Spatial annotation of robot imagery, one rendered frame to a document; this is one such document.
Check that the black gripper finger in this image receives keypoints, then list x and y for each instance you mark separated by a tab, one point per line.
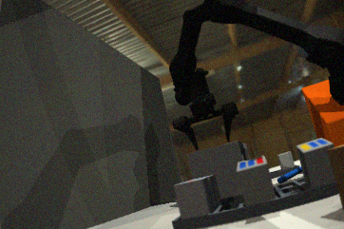
227	123
190	134

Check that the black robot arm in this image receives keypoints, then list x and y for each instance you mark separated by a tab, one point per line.
324	44

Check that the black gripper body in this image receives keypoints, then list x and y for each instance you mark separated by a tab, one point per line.
225	110

